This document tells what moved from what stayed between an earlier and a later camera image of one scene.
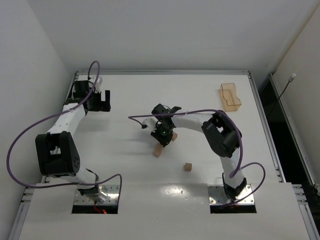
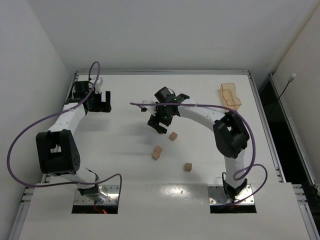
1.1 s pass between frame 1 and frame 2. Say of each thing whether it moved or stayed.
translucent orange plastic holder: stayed
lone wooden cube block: stayed
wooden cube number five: stayed
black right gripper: moved
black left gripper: stayed
